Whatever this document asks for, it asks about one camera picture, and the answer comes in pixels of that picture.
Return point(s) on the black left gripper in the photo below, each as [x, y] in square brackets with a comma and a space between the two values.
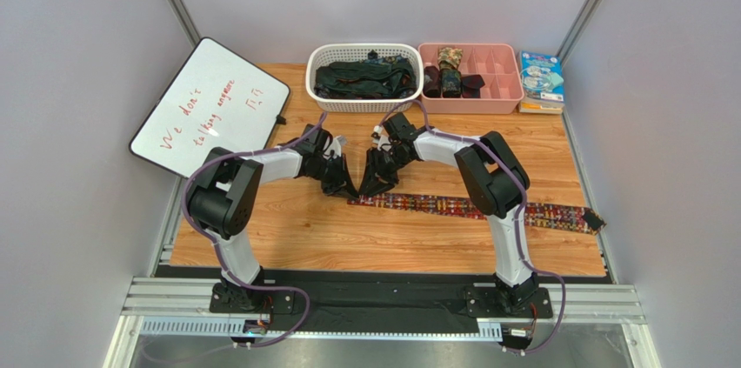
[331, 167]

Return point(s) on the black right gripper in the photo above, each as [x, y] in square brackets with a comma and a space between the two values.
[381, 162]

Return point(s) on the multicoloured checked patterned tie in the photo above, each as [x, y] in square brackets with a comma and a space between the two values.
[541, 215]

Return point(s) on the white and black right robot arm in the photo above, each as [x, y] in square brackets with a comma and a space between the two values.
[494, 179]

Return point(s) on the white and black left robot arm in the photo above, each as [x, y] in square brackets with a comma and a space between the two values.
[220, 198]

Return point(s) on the dark green ties pile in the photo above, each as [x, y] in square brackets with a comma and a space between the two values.
[373, 78]

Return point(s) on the rolled dark maroon tie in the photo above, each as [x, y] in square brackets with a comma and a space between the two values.
[432, 82]

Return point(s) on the white perforated plastic basket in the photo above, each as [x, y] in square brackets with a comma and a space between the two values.
[353, 52]

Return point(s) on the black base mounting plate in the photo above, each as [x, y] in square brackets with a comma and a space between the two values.
[376, 302]

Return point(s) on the rolled dark green tie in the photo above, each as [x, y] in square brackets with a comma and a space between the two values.
[450, 83]

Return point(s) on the rolled dark red tie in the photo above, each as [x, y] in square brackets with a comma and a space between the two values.
[471, 86]

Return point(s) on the rolled floral beige tie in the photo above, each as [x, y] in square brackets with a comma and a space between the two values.
[449, 57]

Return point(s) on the whiteboard with red writing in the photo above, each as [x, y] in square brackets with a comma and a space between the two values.
[217, 99]

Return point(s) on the pink divided organiser tray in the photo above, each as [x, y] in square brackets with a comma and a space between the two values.
[496, 66]

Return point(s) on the yellow book under box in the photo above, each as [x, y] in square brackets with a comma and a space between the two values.
[529, 108]

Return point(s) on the blue packaged box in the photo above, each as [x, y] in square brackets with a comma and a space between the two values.
[542, 79]

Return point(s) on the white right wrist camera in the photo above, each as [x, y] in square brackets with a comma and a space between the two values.
[380, 140]

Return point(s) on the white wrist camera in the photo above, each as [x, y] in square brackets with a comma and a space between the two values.
[380, 140]
[334, 147]

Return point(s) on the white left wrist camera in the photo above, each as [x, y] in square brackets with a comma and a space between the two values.
[334, 147]

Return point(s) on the aluminium frame rail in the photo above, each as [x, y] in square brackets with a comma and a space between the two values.
[164, 323]

